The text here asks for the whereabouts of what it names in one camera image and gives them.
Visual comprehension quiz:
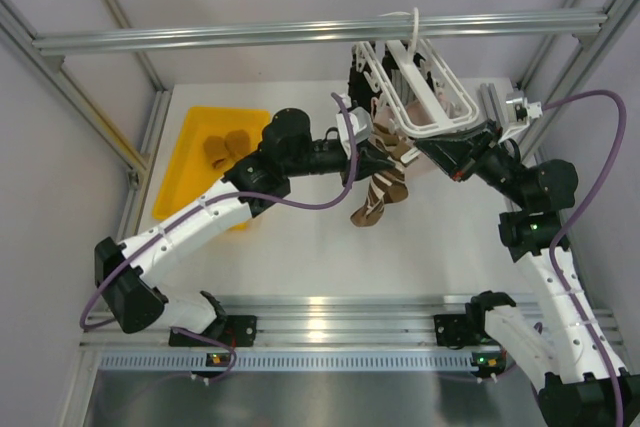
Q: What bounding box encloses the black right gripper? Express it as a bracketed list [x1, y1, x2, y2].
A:
[415, 118, 530, 209]

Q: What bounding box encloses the brown white striped sock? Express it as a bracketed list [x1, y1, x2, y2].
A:
[370, 123, 416, 167]

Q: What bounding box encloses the pink sheer sock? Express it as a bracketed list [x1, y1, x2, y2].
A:
[372, 89, 469, 181]

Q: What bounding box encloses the white plastic clip hanger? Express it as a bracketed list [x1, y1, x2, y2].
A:
[353, 8, 480, 139]

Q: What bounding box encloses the mustard yellow sock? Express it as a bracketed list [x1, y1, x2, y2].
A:
[203, 136, 230, 169]
[224, 129, 251, 159]

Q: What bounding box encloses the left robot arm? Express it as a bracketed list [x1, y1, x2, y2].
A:
[94, 107, 394, 344]

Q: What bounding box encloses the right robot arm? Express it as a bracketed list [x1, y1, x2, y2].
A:
[414, 121, 639, 426]

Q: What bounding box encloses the black hanging sock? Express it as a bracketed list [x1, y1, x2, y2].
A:
[382, 47, 444, 103]

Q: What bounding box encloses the aluminium top crossbar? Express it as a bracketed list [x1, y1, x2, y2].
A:
[32, 8, 608, 56]

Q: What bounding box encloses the yellow plastic tray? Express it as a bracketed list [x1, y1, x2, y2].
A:
[152, 106, 271, 220]

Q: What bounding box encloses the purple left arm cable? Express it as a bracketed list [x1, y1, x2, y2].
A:
[79, 94, 364, 383]

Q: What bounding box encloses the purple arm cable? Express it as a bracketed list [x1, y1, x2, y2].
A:
[527, 89, 629, 418]
[79, 94, 364, 383]

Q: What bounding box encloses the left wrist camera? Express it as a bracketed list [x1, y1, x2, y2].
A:
[331, 93, 373, 158]

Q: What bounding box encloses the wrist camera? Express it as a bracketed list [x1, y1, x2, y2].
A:
[496, 90, 543, 142]
[331, 93, 373, 158]

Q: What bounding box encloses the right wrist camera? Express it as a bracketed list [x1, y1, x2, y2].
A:
[496, 90, 543, 142]

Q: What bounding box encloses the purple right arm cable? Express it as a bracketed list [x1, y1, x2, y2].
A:
[527, 89, 629, 418]

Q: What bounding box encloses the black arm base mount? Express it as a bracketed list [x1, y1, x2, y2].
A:
[433, 314, 480, 350]

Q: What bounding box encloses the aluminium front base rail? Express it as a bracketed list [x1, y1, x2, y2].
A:
[79, 294, 624, 351]

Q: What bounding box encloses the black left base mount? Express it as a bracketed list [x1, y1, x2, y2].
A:
[168, 315, 257, 348]

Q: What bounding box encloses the grey slotted cable duct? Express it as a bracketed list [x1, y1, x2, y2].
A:
[99, 350, 507, 375]

